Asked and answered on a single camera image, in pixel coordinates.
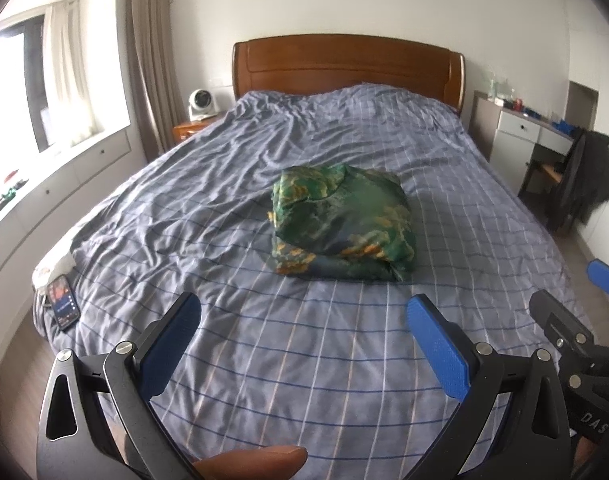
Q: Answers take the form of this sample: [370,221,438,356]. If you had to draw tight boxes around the white sheer curtain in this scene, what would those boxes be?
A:
[43,0,98,146]

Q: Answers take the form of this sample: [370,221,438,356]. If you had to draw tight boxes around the brown curtain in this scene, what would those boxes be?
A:
[126,0,178,163]

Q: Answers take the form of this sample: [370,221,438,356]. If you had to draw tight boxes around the white desk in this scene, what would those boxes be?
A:
[467,91,575,196]

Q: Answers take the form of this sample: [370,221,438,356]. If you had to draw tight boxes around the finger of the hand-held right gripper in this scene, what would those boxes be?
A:
[529,290,595,361]
[587,259,609,306]

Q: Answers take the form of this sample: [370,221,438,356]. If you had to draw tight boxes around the wooden nightstand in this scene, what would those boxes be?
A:
[172,112,225,148]

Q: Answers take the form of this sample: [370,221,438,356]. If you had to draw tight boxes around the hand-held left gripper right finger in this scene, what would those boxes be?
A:
[402,294,575,480]

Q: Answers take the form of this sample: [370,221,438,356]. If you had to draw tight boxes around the wooden headboard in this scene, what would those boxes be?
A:
[232,34,466,117]

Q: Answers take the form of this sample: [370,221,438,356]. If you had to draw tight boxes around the bed with blue checked cover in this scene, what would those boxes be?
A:
[32,85,598,480]

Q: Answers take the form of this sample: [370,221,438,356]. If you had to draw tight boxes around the small colourful trinkets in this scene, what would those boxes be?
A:
[0,172,30,221]

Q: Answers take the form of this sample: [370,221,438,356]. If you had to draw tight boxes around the white desk fan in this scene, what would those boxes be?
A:
[187,88,216,122]

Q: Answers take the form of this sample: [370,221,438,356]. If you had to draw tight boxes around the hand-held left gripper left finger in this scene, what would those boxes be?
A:
[37,290,202,480]

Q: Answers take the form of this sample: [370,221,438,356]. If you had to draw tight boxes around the window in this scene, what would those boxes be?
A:
[0,17,52,156]

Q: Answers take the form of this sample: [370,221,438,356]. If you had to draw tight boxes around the wooden chair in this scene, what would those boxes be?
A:
[527,157,568,196]

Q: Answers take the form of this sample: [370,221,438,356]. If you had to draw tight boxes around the green patterned jacket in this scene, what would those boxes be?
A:
[267,162,418,283]

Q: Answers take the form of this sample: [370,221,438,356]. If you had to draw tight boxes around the person's left hand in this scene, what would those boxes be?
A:
[192,445,309,480]

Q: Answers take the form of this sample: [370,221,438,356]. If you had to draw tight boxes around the white cloth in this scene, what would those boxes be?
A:
[33,251,78,286]

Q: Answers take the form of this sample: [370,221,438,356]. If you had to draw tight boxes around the white window bench cabinet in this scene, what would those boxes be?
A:
[0,127,132,306]

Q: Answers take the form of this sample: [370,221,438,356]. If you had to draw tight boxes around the dark jacket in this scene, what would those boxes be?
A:
[552,129,609,233]

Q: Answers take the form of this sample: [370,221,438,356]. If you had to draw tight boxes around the black smartphone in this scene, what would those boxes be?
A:
[47,274,81,332]

